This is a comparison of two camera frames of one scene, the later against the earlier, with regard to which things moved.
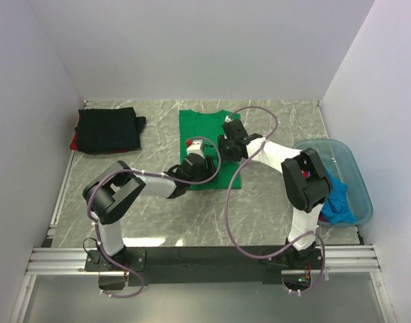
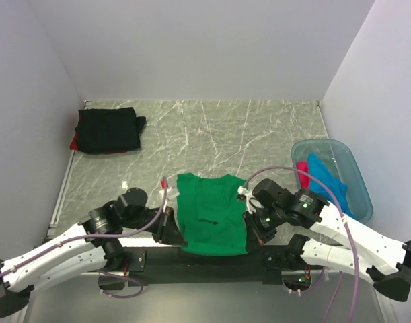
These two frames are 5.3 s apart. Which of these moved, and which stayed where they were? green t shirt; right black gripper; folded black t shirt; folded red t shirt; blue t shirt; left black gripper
Moved: green t shirt; right black gripper; left black gripper
Stayed: blue t shirt; folded red t shirt; folded black t shirt
